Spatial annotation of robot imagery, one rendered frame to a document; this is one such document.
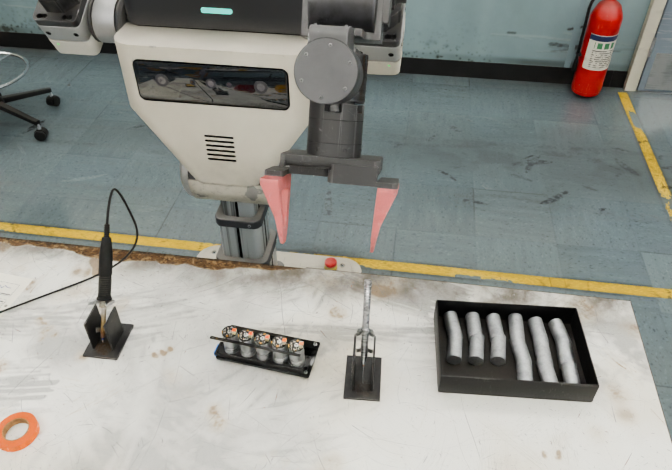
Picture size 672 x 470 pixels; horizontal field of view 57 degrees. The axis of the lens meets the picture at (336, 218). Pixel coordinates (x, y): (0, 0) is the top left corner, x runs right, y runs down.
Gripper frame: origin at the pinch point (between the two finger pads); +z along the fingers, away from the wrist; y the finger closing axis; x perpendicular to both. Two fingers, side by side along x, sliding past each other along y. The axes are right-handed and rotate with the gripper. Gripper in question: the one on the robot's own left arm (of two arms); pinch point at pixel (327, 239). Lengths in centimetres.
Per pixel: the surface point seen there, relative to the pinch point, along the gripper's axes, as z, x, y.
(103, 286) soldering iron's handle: 18, 28, -40
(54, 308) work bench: 26, 35, -53
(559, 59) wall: -44, 284, 81
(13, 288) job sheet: 24, 38, -63
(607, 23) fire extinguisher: -59, 254, 94
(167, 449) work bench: 37.1, 14.7, -23.2
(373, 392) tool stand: 30.0, 26.5, 5.7
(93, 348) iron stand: 29, 28, -42
